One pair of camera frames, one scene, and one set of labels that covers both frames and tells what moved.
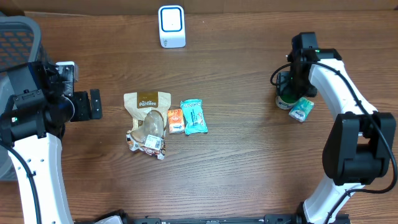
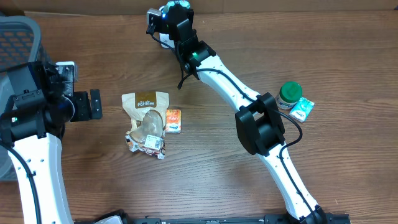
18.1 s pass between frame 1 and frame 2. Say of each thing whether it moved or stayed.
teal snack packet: moved
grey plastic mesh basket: stayed
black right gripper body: moved
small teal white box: stayed
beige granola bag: stayed
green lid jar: stayed
